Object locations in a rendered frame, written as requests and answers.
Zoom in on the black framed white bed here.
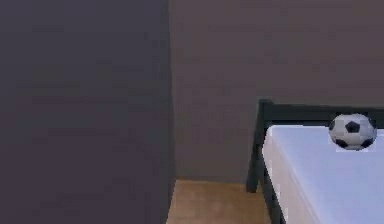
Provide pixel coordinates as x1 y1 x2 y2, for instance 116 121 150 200
245 98 384 224

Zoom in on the black and white football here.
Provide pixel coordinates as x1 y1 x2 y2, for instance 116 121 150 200
328 112 378 152

